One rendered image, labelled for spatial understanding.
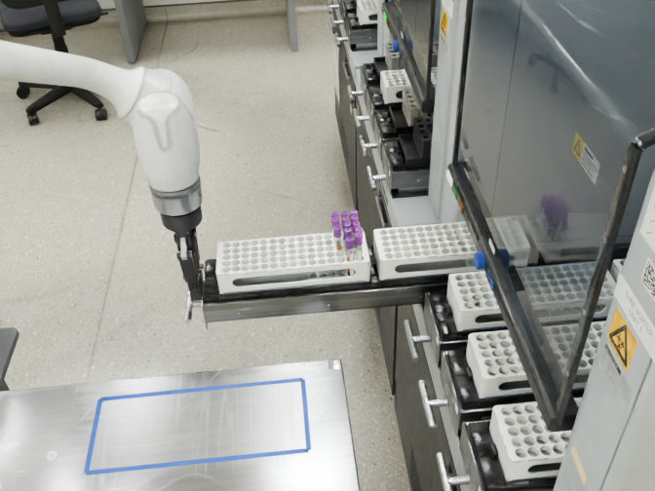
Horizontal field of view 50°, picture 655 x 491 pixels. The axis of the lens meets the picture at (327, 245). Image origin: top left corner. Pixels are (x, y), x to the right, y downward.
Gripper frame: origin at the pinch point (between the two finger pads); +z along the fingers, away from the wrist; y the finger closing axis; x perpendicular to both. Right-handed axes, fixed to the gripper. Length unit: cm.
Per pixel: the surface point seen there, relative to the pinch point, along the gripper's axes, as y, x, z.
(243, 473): -45.4, -9.9, -2.2
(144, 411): -32.1, 6.3, -2.1
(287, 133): 193, -21, 80
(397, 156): 39, -47, -2
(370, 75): 83, -47, -2
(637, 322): -60, -54, -44
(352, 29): 121, -46, -1
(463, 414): -37, -46, 0
